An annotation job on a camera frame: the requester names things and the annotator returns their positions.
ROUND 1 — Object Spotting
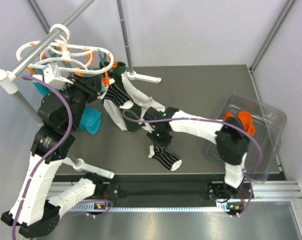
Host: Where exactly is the clear plastic bin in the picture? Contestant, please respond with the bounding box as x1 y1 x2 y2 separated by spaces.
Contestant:
212 92 287 183

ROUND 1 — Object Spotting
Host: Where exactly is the orange sock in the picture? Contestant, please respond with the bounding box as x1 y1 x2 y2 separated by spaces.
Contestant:
223 112 234 121
237 111 255 136

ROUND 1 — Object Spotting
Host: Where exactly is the black white striped sock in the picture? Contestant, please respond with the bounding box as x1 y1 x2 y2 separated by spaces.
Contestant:
98 81 134 110

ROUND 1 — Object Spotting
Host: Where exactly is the grey metal clothes rack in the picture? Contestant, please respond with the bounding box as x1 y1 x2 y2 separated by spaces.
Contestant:
0 0 162 180

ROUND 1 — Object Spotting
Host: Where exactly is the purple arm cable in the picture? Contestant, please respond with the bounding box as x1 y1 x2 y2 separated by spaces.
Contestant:
122 108 264 218
12 74 114 240

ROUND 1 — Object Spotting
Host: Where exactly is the teal cloth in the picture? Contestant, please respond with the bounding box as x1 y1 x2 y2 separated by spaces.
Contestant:
33 74 102 135

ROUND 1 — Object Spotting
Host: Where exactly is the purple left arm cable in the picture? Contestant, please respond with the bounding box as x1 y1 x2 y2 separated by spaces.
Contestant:
12 74 114 240

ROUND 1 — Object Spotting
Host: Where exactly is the white and green shirt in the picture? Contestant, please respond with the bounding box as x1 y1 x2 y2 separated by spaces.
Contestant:
102 61 165 132

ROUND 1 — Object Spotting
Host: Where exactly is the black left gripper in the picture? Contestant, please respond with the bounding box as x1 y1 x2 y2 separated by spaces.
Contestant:
60 72 104 131

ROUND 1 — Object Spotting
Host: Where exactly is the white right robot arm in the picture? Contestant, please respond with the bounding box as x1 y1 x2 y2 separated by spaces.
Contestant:
143 107 249 198

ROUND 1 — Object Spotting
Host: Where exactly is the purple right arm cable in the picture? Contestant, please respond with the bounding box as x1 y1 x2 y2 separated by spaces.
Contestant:
122 108 264 218

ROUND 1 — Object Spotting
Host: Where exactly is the white clip hanger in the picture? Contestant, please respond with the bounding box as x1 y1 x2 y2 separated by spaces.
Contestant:
26 23 116 87

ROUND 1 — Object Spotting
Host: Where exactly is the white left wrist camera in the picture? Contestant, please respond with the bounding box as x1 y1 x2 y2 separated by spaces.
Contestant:
43 62 73 90

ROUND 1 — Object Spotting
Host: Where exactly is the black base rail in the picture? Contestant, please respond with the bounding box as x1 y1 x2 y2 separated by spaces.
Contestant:
47 172 286 208

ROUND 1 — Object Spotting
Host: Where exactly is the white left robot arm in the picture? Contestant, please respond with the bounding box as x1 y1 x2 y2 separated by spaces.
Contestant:
1 75 104 239

